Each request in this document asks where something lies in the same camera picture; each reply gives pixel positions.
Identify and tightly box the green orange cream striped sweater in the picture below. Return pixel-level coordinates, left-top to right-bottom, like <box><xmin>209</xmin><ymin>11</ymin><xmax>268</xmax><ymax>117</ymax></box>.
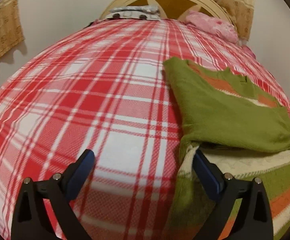
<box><xmin>163</xmin><ymin>57</ymin><xmax>290</xmax><ymax>239</ymax></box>

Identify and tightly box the pink cloth at bedside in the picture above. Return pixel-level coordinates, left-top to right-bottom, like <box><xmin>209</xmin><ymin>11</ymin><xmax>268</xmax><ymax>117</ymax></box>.
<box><xmin>241</xmin><ymin>44</ymin><xmax>256</xmax><ymax>59</ymax></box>

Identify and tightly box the pink folded blanket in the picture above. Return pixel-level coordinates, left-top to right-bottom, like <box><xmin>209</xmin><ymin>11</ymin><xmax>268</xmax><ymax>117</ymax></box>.
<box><xmin>185</xmin><ymin>10</ymin><xmax>239</xmax><ymax>44</ymax></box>

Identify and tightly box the red white plaid bed sheet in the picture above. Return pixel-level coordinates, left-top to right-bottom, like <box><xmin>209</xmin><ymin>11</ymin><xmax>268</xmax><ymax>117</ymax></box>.
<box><xmin>0</xmin><ymin>20</ymin><xmax>290</xmax><ymax>239</ymax></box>

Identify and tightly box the cream wooden headboard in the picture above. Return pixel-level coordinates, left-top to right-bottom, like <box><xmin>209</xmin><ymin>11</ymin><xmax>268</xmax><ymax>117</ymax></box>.
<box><xmin>100</xmin><ymin>0</ymin><xmax>232</xmax><ymax>23</ymax></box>

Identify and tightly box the beige floral curtain left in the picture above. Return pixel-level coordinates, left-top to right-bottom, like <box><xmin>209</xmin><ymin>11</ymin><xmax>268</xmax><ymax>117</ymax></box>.
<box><xmin>0</xmin><ymin>0</ymin><xmax>24</xmax><ymax>58</ymax></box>

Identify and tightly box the grey white patterned pillow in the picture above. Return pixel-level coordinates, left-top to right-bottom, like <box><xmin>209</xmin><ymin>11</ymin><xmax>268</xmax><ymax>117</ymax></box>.
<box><xmin>104</xmin><ymin>5</ymin><xmax>161</xmax><ymax>21</ymax></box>

